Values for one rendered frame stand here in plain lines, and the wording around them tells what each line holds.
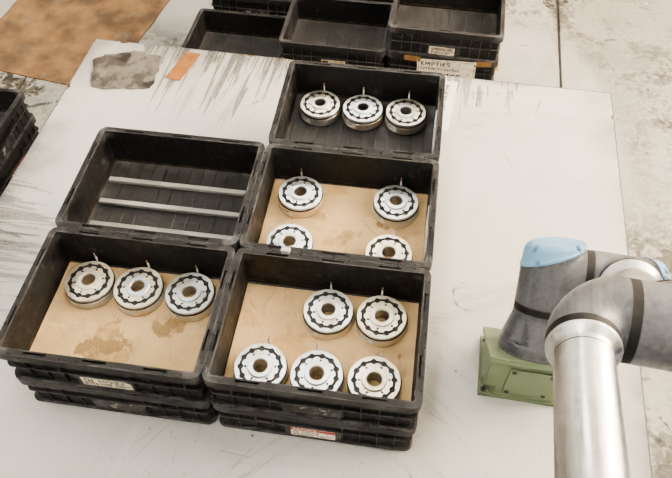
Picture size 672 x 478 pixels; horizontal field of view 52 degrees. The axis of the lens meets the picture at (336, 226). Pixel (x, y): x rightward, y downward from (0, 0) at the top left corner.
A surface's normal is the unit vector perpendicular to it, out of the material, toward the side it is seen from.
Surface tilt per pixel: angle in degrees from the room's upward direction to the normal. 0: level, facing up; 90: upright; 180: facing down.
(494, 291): 0
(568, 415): 54
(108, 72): 2
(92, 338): 0
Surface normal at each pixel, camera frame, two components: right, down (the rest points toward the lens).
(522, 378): -0.17, 0.78
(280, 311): 0.00, -0.61
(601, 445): 0.10, -0.83
